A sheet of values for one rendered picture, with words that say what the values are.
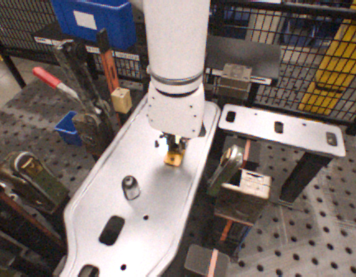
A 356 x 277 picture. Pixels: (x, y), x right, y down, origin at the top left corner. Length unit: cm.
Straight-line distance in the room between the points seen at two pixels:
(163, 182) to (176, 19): 30
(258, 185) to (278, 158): 53
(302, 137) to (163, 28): 43
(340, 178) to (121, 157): 78
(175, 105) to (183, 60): 9
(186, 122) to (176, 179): 13
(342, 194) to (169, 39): 81
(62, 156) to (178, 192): 63
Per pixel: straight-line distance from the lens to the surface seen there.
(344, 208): 94
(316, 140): 62
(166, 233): 42
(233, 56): 80
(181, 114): 39
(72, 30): 98
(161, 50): 32
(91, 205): 47
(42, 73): 56
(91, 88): 52
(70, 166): 94
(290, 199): 83
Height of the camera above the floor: 140
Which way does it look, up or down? 48 degrees down
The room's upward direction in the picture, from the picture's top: straight up
